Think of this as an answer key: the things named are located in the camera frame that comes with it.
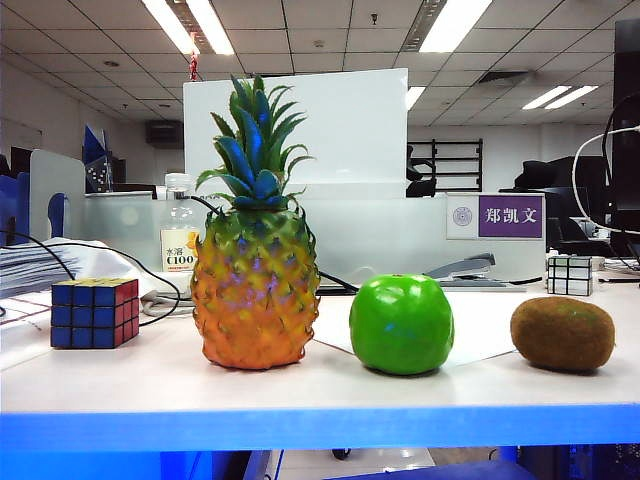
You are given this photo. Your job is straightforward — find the grey stapler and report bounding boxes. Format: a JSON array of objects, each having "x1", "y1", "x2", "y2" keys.
[{"x1": 428, "y1": 252, "x2": 527, "y2": 293}]

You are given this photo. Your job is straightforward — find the white AOC monitor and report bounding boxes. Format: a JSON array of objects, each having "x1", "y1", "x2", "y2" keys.
[{"x1": 182, "y1": 68, "x2": 410, "y2": 200}]

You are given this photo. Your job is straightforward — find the black shelf rack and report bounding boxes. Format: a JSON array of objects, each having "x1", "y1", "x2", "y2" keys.
[{"x1": 408, "y1": 138, "x2": 485, "y2": 194}]

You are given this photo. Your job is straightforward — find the white cable loop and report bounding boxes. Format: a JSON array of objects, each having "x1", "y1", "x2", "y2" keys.
[{"x1": 572, "y1": 127, "x2": 640, "y2": 235}]

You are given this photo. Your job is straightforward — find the frosted glass desk partition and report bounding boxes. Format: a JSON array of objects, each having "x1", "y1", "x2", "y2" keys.
[{"x1": 83, "y1": 192, "x2": 547, "y2": 287}]

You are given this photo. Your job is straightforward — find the frosted tall partition panel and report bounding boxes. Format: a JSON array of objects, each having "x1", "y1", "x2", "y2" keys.
[{"x1": 29, "y1": 148, "x2": 87, "y2": 241}]

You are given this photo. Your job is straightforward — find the white paper sheet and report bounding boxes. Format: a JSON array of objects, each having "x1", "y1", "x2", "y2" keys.
[{"x1": 312, "y1": 288, "x2": 551, "y2": 369}]

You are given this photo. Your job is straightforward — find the brown kiwi fruit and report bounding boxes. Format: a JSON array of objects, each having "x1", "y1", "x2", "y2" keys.
[{"x1": 509, "y1": 295, "x2": 616, "y2": 374}]

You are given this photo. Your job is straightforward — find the coloured Rubik's cube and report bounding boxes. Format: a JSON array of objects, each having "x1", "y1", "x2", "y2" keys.
[{"x1": 50, "y1": 278, "x2": 141, "y2": 350}]

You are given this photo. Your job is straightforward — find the black upright panel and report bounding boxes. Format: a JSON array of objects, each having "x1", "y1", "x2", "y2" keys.
[{"x1": 613, "y1": 18, "x2": 640, "y2": 246}]

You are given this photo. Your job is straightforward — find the stack of printed papers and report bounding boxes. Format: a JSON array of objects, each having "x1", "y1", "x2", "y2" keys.
[{"x1": 0, "y1": 242, "x2": 76, "y2": 299}]

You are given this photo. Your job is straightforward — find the grey power strip cable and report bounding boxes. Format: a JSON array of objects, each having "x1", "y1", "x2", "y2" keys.
[{"x1": 140, "y1": 295, "x2": 196, "y2": 318}]

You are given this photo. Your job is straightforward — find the black background monitor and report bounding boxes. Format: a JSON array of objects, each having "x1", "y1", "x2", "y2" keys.
[{"x1": 545, "y1": 187, "x2": 616, "y2": 257}]

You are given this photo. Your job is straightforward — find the thin black cable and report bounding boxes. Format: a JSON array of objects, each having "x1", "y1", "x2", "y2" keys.
[{"x1": 0, "y1": 225, "x2": 183, "y2": 328}]

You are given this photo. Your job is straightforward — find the blue file holder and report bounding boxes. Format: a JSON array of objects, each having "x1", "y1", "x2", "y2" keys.
[{"x1": 0, "y1": 172, "x2": 68, "y2": 247}]

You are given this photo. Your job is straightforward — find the orange plastic pineapple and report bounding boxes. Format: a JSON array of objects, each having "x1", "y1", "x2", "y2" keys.
[{"x1": 191, "y1": 73, "x2": 322, "y2": 371}]

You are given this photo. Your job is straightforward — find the purple and white name plate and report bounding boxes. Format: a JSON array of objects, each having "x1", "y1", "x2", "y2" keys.
[{"x1": 446, "y1": 193, "x2": 546, "y2": 240}]

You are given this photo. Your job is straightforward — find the clear drink bottle orange label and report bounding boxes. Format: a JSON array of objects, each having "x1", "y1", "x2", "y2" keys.
[{"x1": 160, "y1": 173, "x2": 202, "y2": 274}]

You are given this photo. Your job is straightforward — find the green apple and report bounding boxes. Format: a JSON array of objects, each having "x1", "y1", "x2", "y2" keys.
[{"x1": 349, "y1": 273, "x2": 456, "y2": 376}]

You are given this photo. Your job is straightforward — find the silver mirror cube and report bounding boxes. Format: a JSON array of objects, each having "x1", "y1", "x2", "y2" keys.
[{"x1": 546, "y1": 254, "x2": 595, "y2": 296}]

